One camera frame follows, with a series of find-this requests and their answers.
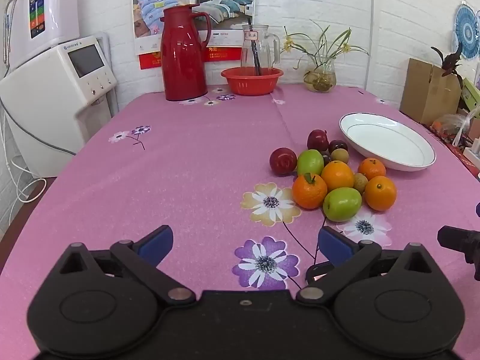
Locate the green box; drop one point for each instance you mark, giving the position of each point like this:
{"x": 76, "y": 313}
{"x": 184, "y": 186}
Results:
{"x": 471, "y": 95}

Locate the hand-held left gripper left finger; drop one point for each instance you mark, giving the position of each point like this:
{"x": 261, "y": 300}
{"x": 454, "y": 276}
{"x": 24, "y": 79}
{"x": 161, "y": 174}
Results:
{"x": 157, "y": 243}

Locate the red thermos jug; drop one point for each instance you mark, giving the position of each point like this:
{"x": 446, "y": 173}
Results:
{"x": 183, "y": 60}

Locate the orange tangerine with green leaf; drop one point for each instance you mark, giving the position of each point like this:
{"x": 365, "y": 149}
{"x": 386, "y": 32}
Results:
{"x": 309, "y": 192}

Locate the pink floral tablecloth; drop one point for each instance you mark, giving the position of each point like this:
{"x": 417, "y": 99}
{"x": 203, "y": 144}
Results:
{"x": 187, "y": 165}

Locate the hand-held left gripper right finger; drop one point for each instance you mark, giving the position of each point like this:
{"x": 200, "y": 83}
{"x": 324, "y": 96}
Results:
{"x": 333, "y": 243}

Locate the white appliance with screen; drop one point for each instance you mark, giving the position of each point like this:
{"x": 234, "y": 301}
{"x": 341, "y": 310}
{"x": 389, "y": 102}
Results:
{"x": 41, "y": 93}

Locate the purple leaf plant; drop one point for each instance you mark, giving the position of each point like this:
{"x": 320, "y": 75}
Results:
{"x": 452, "y": 62}

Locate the white wall water purifier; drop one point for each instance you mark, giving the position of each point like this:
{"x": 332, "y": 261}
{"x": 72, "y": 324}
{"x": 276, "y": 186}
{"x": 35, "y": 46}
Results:
{"x": 56, "y": 3}

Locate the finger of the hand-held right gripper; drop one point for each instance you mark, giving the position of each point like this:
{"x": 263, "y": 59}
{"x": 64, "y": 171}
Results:
{"x": 454, "y": 238}

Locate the cardboard box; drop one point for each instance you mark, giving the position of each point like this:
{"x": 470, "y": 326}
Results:
{"x": 427, "y": 90}

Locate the green apple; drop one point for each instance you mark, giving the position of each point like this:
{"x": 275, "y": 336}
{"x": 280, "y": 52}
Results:
{"x": 342, "y": 204}
{"x": 310, "y": 162}

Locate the white wall conduit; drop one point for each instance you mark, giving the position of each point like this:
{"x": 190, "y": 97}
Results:
{"x": 371, "y": 26}

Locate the red apple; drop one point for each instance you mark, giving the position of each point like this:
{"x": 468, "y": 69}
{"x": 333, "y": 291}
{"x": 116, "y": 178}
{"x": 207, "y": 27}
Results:
{"x": 283, "y": 161}
{"x": 317, "y": 139}

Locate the large blue round wall decoration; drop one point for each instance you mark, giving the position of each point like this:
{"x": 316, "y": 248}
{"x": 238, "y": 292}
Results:
{"x": 468, "y": 32}

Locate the clear plastic bag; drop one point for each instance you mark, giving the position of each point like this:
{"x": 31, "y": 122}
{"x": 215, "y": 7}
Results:
{"x": 450, "y": 125}

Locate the white oval plate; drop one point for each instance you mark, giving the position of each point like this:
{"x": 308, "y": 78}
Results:
{"x": 386, "y": 140}

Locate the green flowering plant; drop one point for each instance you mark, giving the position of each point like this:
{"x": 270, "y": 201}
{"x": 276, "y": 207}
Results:
{"x": 322, "y": 41}

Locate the dark red plum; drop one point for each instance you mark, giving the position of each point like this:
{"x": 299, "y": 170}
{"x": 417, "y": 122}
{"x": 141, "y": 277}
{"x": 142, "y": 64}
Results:
{"x": 338, "y": 145}
{"x": 326, "y": 156}

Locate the red plastic basin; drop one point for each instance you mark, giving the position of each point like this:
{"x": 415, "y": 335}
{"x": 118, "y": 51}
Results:
{"x": 251, "y": 82}

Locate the black stirrer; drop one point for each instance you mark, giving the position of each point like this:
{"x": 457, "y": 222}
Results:
{"x": 255, "y": 52}

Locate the glass pitcher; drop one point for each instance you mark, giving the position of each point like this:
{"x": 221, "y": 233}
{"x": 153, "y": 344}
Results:
{"x": 266, "y": 50}

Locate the glass vase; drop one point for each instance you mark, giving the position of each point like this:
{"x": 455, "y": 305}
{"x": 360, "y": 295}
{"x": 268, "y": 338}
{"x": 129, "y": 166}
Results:
{"x": 320, "y": 77}

